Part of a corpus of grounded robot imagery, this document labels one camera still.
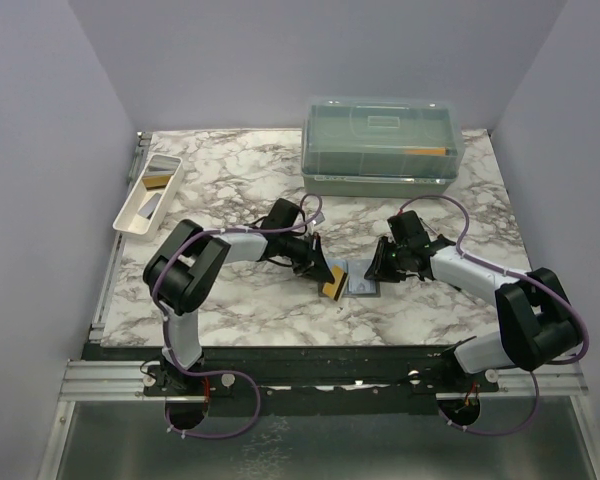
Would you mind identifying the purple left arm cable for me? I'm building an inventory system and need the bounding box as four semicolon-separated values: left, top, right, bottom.
152;193;327;441

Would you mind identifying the white plastic card tray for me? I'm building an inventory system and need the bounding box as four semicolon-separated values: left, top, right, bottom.
113;154;184;241

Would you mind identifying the clear lidded storage box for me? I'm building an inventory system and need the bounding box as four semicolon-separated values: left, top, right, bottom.
301;97;465;199

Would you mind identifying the grey credit card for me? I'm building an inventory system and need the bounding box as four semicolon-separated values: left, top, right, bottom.
138;193;161;219

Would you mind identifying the grey leather card holder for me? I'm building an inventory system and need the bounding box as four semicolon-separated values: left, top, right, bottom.
327;258;381;298

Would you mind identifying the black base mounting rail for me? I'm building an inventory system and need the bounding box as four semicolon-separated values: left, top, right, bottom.
82;343;498;418

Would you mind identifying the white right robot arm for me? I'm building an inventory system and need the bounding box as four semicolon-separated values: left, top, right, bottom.
365;210;584;392

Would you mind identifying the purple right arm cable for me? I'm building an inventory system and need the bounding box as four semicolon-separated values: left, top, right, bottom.
397;194;591;436

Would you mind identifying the gold striped credit card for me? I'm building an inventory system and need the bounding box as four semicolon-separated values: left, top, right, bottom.
321;265;348;302

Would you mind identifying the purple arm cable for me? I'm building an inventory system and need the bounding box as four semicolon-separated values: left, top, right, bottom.
397;194;591;436
152;193;327;441

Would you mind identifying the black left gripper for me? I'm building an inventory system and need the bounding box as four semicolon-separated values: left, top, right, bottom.
278;232;335;285

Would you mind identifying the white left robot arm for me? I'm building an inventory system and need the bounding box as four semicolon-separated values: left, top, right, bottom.
143;198;336;395

